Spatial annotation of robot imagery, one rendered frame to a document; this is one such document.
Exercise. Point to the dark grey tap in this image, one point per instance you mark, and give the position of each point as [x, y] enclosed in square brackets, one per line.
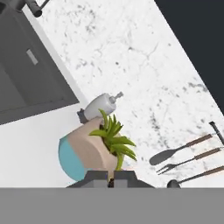
[31, 6]

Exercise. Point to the green plant in beige-blue pot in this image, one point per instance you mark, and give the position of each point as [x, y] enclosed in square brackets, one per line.
[93, 147]

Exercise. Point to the black utensil rail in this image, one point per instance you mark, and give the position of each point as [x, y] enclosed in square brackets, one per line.
[217, 132]

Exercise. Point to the dark grey sink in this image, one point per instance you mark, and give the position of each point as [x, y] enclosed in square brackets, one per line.
[26, 67]

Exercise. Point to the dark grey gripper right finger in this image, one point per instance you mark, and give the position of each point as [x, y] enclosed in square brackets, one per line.
[127, 179]

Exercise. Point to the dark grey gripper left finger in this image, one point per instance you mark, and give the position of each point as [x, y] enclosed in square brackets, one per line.
[94, 179]

